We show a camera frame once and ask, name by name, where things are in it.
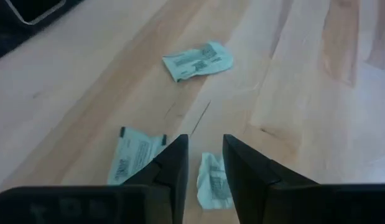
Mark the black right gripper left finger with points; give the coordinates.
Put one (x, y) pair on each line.
(176, 168)

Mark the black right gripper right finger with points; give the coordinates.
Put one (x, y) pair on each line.
(245, 174)

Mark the dark panel with pale edge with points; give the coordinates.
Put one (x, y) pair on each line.
(36, 7)

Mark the pale green stevia packet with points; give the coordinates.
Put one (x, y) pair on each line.
(211, 186)
(133, 155)
(198, 62)

